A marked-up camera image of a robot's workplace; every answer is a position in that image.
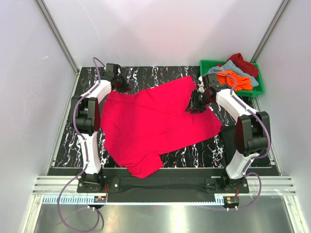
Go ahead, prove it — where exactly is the dark red t-shirt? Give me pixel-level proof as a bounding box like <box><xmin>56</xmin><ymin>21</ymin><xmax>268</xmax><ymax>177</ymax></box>
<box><xmin>217</xmin><ymin>53</ymin><xmax>259</xmax><ymax>78</ymax></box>

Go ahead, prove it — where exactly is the pink red t-shirt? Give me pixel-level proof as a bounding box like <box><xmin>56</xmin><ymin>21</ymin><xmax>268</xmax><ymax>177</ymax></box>
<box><xmin>101</xmin><ymin>76</ymin><xmax>222</xmax><ymax>179</ymax></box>

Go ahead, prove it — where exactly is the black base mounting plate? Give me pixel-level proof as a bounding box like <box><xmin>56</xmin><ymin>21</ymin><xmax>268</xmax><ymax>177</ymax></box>
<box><xmin>76</xmin><ymin>168</ymin><xmax>249</xmax><ymax>195</ymax></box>

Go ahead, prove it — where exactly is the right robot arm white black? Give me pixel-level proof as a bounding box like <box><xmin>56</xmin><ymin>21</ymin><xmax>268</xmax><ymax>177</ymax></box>
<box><xmin>185</xmin><ymin>72</ymin><xmax>271</xmax><ymax>193</ymax></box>

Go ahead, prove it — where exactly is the grey blue t-shirt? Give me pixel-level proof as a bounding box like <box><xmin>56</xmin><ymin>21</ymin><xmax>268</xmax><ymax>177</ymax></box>
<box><xmin>207</xmin><ymin>60</ymin><xmax>259</xmax><ymax>90</ymax></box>

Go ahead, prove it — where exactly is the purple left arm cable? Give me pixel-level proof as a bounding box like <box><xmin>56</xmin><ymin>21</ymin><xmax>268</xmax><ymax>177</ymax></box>
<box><xmin>56</xmin><ymin>57</ymin><xmax>104</xmax><ymax>231</ymax></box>

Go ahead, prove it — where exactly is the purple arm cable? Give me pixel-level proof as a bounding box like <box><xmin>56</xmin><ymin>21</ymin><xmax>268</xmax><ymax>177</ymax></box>
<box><xmin>56</xmin><ymin>57</ymin><xmax>104</xmax><ymax>231</ymax></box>
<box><xmin>206</xmin><ymin>71</ymin><xmax>272</xmax><ymax>211</ymax></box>

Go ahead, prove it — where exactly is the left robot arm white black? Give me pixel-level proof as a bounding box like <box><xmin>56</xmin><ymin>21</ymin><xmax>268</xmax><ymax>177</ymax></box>
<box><xmin>69</xmin><ymin>63</ymin><xmax>130</xmax><ymax>193</ymax></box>

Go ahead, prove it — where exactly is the orange t-shirt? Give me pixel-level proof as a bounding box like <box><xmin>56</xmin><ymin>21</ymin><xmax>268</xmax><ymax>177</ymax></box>
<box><xmin>216</xmin><ymin>70</ymin><xmax>253</xmax><ymax>91</ymax></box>

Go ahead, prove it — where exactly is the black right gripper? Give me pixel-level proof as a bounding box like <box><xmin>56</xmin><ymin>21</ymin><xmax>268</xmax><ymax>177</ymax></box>
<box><xmin>185</xmin><ymin>89</ymin><xmax>213</xmax><ymax>115</ymax></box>

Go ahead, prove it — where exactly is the aluminium frame rail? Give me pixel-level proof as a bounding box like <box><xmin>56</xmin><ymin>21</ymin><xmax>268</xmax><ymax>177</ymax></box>
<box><xmin>33</xmin><ymin>175</ymin><xmax>295</xmax><ymax>196</ymax></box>

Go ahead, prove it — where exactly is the green plastic bin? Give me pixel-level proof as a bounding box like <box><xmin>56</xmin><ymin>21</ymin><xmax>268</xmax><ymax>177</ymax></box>
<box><xmin>200</xmin><ymin>60</ymin><xmax>264</xmax><ymax>98</ymax></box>

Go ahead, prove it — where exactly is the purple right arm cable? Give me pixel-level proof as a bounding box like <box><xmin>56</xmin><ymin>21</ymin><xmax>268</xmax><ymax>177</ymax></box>
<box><xmin>206</xmin><ymin>71</ymin><xmax>272</xmax><ymax>211</ymax></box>

